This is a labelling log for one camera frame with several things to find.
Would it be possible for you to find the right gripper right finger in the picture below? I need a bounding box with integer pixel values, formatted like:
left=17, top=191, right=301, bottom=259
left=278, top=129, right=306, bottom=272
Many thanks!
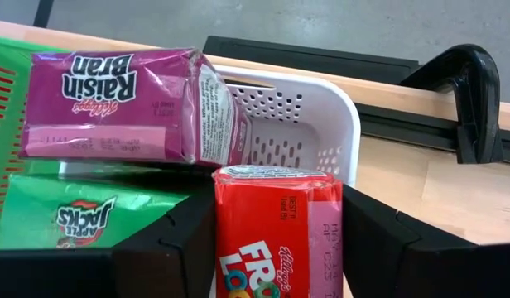
left=341, top=184, right=510, bottom=298

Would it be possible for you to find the red Froot Loops cereal box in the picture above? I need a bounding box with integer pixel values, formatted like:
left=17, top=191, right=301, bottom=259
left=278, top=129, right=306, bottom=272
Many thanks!
left=212, top=164, right=344, bottom=298

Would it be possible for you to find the purple Raisin Bran cereal box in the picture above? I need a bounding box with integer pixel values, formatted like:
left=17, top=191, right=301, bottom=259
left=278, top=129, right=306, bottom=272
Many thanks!
left=18, top=47, right=253, bottom=167

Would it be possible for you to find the green Apple Jacks cereal box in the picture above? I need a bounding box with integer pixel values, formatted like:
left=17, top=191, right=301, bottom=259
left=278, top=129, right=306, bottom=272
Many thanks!
left=0, top=172, right=190, bottom=250

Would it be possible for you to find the black table frame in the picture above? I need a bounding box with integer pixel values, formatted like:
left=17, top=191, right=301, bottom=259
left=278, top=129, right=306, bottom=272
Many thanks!
left=354, top=102, right=510, bottom=153

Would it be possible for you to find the black metal base bar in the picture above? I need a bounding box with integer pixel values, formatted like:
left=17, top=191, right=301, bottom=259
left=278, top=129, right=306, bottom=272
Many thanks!
left=202, top=35, right=421, bottom=86

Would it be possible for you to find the black table clamp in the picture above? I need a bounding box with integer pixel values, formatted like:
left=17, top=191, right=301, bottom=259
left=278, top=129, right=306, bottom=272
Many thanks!
left=399, top=43, right=504, bottom=166

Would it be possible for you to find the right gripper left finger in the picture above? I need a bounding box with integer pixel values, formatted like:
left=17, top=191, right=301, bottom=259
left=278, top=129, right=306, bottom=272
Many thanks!
left=0, top=181, right=217, bottom=298

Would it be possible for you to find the white plastic basket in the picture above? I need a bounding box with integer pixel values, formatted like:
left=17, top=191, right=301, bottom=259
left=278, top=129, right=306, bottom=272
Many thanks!
left=58, top=64, right=363, bottom=187

